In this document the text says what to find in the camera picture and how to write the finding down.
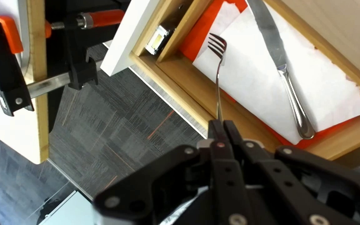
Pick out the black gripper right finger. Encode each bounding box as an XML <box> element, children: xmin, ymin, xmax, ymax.
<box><xmin>222</xmin><ymin>118</ymin><xmax>360</xmax><ymax>225</ymax></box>

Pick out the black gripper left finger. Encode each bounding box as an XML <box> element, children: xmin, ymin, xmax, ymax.
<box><xmin>92</xmin><ymin>118</ymin><xmax>252</xmax><ymax>225</ymax></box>

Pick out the silver fork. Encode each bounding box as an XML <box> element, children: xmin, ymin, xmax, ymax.
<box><xmin>206</xmin><ymin>31</ymin><xmax>229</xmax><ymax>122</ymax></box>

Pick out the silver butter knife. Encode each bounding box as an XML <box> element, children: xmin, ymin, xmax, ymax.
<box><xmin>246</xmin><ymin>0</ymin><xmax>316</xmax><ymax>141</ymax></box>

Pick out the wooden drawer with white front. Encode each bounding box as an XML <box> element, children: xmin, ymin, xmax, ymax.
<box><xmin>100</xmin><ymin>0</ymin><xmax>360</xmax><ymax>161</ymax></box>

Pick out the white paper towel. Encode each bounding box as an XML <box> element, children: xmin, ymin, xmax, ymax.
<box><xmin>216</xmin><ymin>0</ymin><xmax>249</xmax><ymax>31</ymax></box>
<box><xmin>191</xmin><ymin>6</ymin><xmax>360</xmax><ymax>146</ymax></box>

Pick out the light wooden board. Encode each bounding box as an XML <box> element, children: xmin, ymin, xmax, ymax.
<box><xmin>0</xmin><ymin>0</ymin><xmax>51</xmax><ymax>165</ymax></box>

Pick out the small metal drawer clip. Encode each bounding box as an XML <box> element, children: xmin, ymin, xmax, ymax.
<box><xmin>144</xmin><ymin>23</ymin><xmax>170</xmax><ymax>57</ymax></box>

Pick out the white cloth on orange tray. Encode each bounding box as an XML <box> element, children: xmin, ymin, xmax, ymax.
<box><xmin>179</xmin><ymin>0</ymin><xmax>360</xmax><ymax>150</ymax></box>

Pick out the wooden drawer organiser tray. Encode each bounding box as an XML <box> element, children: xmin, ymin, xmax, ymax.
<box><xmin>156</xmin><ymin>0</ymin><xmax>360</xmax><ymax>161</ymax></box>

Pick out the black clamp with orange handle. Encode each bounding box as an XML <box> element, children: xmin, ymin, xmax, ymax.
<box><xmin>0</xmin><ymin>0</ymin><xmax>127</xmax><ymax>117</ymax></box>

